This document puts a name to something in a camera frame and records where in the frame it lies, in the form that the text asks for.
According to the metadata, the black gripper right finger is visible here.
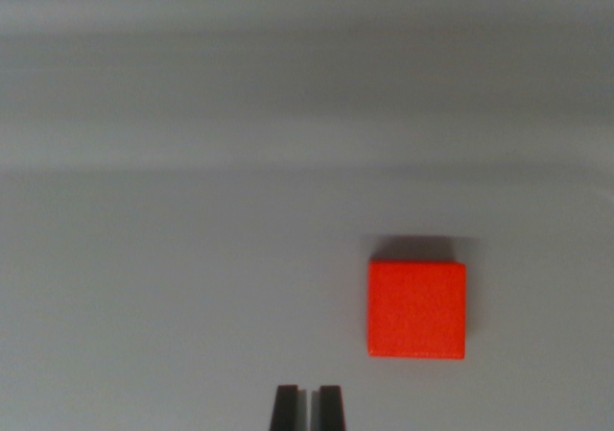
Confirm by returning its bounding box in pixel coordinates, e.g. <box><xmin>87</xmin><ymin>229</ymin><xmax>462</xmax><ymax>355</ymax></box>
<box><xmin>310</xmin><ymin>384</ymin><xmax>348</xmax><ymax>431</ymax></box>

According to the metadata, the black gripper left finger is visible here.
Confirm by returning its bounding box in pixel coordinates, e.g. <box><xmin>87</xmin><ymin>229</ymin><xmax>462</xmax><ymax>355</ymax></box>
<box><xmin>270</xmin><ymin>384</ymin><xmax>310</xmax><ymax>431</ymax></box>

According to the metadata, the red cube block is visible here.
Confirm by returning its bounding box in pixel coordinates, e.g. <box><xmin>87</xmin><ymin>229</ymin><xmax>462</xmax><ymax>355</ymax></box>
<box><xmin>366</xmin><ymin>258</ymin><xmax>468</xmax><ymax>361</ymax></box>

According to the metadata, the grey plastic bin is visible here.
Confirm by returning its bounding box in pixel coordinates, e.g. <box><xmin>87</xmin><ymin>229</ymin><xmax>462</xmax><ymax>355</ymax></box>
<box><xmin>0</xmin><ymin>0</ymin><xmax>614</xmax><ymax>431</ymax></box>

